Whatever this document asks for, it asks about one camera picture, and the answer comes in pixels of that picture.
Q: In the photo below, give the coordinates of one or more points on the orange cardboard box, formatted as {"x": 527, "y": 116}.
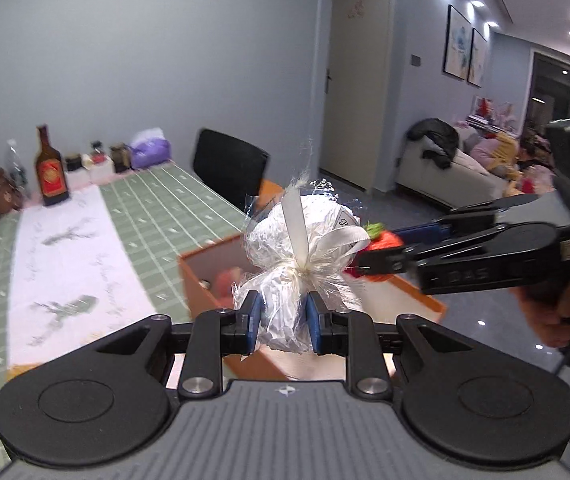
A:
{"x": 192, "y": 285}

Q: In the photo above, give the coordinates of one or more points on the sliding glass door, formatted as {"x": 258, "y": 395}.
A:
{"x": 565, "y": 90}

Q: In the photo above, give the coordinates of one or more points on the clear plastic water bottle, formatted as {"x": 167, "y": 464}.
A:
{"x": 15, "y": 170}

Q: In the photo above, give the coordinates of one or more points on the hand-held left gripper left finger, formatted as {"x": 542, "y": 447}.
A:
{"x": 252, "y": 320}

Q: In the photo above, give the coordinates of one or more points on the yellow plush toy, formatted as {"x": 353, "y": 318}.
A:
{"x": 502, "y": 152}

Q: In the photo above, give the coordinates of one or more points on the black jacket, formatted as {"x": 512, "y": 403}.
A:
{"x": 435, "y": 140}

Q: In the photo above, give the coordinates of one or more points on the dark glass jar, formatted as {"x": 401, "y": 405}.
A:
{"x": 120, "y": 158}

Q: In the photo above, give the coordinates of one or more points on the small black box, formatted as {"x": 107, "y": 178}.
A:
{"x": 72, "y": 162}

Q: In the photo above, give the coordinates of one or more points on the white printed table runner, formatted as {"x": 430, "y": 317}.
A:
{"x": 70, "y": 270}

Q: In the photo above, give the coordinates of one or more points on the black chair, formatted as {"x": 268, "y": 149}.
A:
{"x": 230, "y": 170}

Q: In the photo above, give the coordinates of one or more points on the dark light switch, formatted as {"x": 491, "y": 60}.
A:
{"x": 416, "y": 61}

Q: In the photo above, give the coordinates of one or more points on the crocheted orange strawberry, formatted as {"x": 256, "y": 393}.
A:
{"x": 387, "y": 240}

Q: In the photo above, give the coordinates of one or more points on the framed wall picture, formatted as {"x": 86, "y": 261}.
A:
{"x": 457, "y": 42}
{"x": 478, "y": 57}

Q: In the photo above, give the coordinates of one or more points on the person's right hand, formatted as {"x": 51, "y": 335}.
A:
{"x": 552, "y": 322}

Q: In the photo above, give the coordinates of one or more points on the green checked tablecloth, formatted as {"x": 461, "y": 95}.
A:
{"x": 175, "y": 210}

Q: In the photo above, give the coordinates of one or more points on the purple tissue pack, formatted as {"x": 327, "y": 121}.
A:
{"x": 150, "y": 152}

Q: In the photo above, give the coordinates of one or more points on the brown liquor bottle red label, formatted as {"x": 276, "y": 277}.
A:
{"x": 51, "y": 175}

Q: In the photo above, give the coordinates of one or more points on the white ribbon-tied ball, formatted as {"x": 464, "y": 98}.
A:
{"x": 275, "y": 240}

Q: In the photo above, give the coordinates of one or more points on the beige door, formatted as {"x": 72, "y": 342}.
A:
{"x": 360, "y": 75}

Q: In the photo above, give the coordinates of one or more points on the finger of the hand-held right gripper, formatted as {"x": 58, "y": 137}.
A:
{"x": 420, "y": 232}
{"x": 390, "y": 260}

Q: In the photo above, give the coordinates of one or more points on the light grey sofa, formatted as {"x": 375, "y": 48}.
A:
{"x": 430, "y": 180}

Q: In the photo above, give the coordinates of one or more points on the brown bear-shaped bottle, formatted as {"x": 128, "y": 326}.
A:
{"x": 0, "y": 192}

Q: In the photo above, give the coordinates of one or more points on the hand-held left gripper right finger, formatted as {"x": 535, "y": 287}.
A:
{"x": 315, "y": 322}

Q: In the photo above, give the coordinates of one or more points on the small jar black lid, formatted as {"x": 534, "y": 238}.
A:
{"x": 97, "y": 152}

